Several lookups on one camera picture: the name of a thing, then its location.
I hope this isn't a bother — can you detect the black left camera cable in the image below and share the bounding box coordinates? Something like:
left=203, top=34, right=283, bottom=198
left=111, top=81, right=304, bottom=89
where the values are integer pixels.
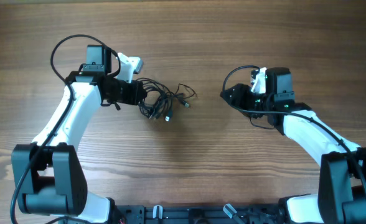
left=9, top=34, right=121, bottom=224

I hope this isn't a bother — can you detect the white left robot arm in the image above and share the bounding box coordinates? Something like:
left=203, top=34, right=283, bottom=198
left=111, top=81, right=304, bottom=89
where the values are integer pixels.
left=11, top=45, right=146, bottom=223

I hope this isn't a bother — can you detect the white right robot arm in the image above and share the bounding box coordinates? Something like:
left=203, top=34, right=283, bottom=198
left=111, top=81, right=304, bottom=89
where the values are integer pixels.
left=220, top=65, right=366, bottom=223

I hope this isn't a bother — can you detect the black camera cable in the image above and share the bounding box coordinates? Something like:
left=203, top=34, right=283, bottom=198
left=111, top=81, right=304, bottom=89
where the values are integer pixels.
left=222, top=65, right=366, bottom=224
left=9, top=34, right=121, bottom=224

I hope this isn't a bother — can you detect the black right camera cable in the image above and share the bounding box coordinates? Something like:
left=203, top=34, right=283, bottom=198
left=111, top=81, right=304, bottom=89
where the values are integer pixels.
left=222, top=65, right=366, bottom=224

